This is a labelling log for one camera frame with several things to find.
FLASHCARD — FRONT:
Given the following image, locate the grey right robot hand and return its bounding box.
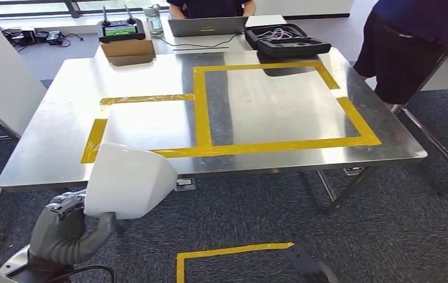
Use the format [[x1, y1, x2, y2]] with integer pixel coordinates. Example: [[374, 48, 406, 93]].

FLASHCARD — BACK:
[[284, 243, 340, 283]]

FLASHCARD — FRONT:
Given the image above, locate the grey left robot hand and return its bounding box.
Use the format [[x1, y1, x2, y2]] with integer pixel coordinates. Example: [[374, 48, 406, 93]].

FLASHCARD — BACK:
[[28, 189, 118, 266]]

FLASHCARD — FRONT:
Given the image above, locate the white curved plastic part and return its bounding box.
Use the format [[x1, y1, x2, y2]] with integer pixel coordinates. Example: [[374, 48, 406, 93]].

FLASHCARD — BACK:
[[83, 142, 179, 221]]

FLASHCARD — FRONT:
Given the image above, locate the yellow floor tape square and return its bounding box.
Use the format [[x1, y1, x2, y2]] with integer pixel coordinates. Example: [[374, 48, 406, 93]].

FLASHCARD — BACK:
[[176, 242, 295, 283]]

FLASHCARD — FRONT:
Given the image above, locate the white side panel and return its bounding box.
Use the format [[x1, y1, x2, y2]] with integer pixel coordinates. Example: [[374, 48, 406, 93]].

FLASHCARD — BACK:
[[0, 29, 48, 137]]

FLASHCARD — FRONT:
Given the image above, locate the brown cardboard box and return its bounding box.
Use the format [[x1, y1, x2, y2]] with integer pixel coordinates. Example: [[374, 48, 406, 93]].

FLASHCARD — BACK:
[[100, 37, 157, 67]]

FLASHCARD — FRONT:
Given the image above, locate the remote controller with screen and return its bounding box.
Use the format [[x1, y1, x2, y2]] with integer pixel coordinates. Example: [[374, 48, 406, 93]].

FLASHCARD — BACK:
[[97, 4, 147, 44]]

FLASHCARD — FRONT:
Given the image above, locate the open black foam case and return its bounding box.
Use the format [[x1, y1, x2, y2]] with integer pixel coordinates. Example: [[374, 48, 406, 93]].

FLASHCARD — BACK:
[[244, 23, 332, 60]]

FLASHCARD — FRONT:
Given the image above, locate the clear drinking bottle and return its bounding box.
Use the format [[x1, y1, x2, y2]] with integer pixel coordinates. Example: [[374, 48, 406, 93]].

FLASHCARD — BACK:
[[143, 4, 165, 39]]

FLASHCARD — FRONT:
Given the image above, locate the person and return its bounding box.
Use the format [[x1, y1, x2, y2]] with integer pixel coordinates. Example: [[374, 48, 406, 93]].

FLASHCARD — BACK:
[[353, 0, 448, 112], [166, 0, 257, 19]]

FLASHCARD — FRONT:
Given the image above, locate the grey laptop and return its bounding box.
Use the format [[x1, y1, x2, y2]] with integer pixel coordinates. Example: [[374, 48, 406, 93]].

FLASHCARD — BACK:
[[168, 16, 249, 38]]

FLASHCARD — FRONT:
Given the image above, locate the black cable tangle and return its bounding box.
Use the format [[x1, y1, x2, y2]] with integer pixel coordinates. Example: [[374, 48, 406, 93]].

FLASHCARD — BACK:
[[0, 26, 85, 52]]

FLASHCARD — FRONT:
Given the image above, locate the white cable bundle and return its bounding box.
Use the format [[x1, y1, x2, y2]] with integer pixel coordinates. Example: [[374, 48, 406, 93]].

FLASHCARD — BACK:
[[255, 27, 294, 41]]

